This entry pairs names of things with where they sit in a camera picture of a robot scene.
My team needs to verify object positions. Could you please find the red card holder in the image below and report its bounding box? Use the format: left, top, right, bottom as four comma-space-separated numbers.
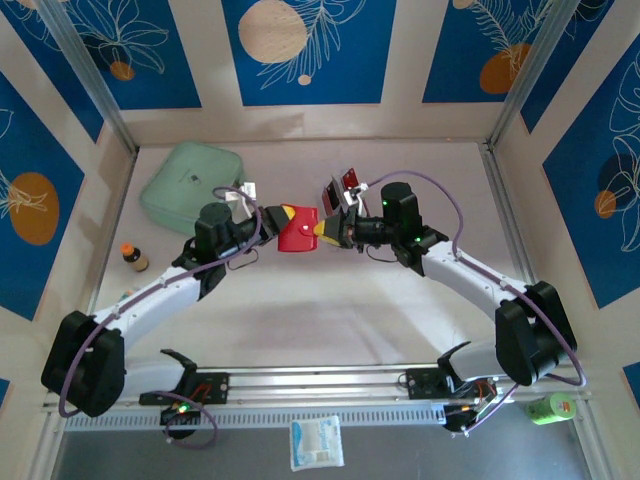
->
276, 203, 321, 255

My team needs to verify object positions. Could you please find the mint green zip pouch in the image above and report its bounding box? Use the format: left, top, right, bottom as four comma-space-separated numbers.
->
138, 140, 246, 237

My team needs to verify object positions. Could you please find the small bottle orange cap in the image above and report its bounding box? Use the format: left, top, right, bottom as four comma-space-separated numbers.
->
121, 242, 150, 274

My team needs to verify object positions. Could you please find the white blue tissue pack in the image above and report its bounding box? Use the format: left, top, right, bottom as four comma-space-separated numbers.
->
289, 414, 346, 472

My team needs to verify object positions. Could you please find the green tape roll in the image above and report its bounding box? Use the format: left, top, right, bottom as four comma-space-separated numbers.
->
524, 392, 578, 426

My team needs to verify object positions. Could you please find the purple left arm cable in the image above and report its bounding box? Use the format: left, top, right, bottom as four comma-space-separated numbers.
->
58, 185, 264, 450

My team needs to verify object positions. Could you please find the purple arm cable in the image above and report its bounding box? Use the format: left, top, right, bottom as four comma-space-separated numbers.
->
364, 170, 587, 436
58, 185, 264, 450

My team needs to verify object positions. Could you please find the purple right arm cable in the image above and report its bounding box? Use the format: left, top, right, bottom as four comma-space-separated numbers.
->
364, 170, 587, 436

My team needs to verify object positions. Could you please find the aluminium side rail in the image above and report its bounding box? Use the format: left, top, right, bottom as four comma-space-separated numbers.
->
480, 142, 534, 296

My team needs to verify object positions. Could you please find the long aluminium base rail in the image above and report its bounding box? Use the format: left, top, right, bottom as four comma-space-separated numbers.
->
42, 363, 591, 409

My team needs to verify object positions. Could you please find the aluminium corner post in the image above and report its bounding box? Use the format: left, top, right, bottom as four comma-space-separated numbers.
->
483, 0, 585, 154
35, 0, 140, 157

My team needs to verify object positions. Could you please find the grey slotted cable duct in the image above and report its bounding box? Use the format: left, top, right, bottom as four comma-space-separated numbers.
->
64, 403, 449, 432

